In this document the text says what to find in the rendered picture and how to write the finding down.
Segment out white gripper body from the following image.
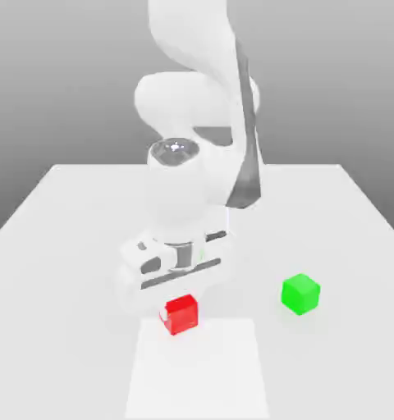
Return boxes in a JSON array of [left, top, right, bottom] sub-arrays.
[[117, 253, 234, 312]]

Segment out small red cube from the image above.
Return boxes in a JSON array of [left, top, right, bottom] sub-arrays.
[[159, 294, 199, 336]]

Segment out small green cube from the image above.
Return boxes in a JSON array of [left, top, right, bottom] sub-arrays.
[[280, 272, 322, 317]]

